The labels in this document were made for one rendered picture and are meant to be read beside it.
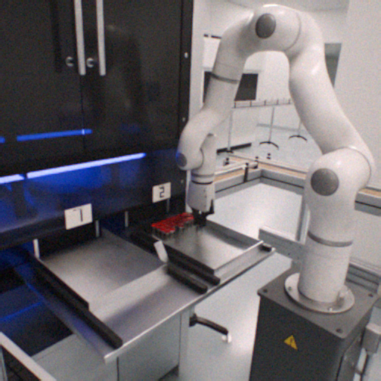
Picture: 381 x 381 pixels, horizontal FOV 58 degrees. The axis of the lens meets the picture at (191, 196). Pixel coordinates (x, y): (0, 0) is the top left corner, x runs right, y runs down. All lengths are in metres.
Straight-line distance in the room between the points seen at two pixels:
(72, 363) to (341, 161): 1.08
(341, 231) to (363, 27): 1.71
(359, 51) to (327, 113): 1.56
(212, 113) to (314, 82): 0.32
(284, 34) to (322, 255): 0.56
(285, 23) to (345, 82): 1.60
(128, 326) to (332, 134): 0.69
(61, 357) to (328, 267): 0.90
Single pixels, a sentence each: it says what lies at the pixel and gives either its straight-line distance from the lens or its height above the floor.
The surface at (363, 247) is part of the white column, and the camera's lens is 2.61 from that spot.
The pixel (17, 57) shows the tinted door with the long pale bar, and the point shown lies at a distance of 0.97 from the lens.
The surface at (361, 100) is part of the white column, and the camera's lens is 2.44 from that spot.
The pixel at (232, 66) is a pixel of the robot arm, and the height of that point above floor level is 1.47.
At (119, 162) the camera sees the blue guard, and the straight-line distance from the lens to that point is 1.13.
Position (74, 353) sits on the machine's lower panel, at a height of 0.52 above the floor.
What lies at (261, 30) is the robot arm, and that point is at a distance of 0.91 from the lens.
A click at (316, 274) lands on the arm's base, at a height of 0.95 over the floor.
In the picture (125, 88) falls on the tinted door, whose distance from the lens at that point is 1.13.
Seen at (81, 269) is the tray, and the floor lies 0.88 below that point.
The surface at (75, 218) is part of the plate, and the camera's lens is 1.10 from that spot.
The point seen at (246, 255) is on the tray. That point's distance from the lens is 1.14.
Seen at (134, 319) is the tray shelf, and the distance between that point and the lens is 0.90.
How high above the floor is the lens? 1.45
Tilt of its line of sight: 20 degrees down
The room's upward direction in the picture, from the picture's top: 3 degrees clockwise
